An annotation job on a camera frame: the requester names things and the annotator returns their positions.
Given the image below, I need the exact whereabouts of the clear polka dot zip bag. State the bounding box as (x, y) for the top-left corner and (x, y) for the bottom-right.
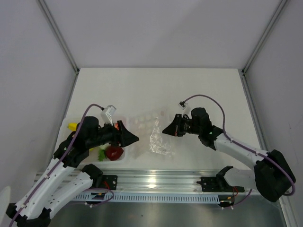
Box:
(129, 106), (175, 159)

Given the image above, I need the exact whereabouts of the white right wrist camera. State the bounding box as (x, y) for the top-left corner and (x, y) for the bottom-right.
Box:
(178, 101), (191, 116)

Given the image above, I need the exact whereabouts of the red apple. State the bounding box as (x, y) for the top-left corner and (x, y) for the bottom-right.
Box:
(105, 146), (124, 161)

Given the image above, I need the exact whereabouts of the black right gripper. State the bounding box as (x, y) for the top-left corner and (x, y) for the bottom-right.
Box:
(162, 114), (201, 137)

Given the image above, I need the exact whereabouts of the white slotted cable duct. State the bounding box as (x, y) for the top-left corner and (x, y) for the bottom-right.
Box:
(72, 192), (220, 204)

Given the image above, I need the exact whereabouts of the white plastic basket tray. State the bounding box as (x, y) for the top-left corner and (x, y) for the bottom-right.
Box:
(56, 116), (128, 166)

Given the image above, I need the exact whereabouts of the aluminium table edge rail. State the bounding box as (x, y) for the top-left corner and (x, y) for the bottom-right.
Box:
(35, 169), (268, 196)

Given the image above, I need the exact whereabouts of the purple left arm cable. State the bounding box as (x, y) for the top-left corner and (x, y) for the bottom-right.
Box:
(7, 103), (115, 227)

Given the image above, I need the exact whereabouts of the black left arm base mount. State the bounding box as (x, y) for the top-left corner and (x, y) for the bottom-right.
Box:
(82, 164), (118, 190)

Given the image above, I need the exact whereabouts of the left aluminium frame post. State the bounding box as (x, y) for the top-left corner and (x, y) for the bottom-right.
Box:
(36, 0), (80, 75)

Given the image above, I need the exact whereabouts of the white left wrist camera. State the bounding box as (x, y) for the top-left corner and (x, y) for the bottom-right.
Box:
(100, 105), (116, 125)

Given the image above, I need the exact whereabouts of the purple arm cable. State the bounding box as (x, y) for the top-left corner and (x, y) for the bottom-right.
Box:
(183, 94), (296, 209)
(7, 103), (115, 227)

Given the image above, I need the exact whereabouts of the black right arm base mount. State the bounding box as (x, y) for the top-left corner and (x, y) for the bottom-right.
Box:
(196, 166), (245, 192)

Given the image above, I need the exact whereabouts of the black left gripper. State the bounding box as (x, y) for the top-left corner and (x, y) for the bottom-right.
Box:
(88, 120), (139, 148)

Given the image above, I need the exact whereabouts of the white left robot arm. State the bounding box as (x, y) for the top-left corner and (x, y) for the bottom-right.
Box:
(6, 116), (139, 227)

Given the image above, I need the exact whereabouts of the right aluminium frame post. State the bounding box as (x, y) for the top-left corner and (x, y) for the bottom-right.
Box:
(241, 0), (290, 77)

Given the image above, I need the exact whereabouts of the white radish with leaves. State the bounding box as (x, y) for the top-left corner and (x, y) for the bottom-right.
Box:
(98, 146), (107, 162)

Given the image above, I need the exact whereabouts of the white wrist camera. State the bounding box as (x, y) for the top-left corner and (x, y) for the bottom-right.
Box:
(100, 105), (116, 125)
(178, 101), (191, 116)

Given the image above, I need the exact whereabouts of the yellow banana bunch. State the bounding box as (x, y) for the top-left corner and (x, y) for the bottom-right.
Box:
(67, 122), (78, 131)

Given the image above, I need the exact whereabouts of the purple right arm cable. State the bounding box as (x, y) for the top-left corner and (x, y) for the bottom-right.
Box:
(183, 94), (296, 209)

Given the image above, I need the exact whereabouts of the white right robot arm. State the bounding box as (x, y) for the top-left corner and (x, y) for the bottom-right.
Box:
(162, 107), (296, 202)

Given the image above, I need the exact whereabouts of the aluminium frame post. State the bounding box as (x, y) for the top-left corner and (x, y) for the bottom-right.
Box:
(36, 0), (80, 75)
(241, 0), (290, 77)

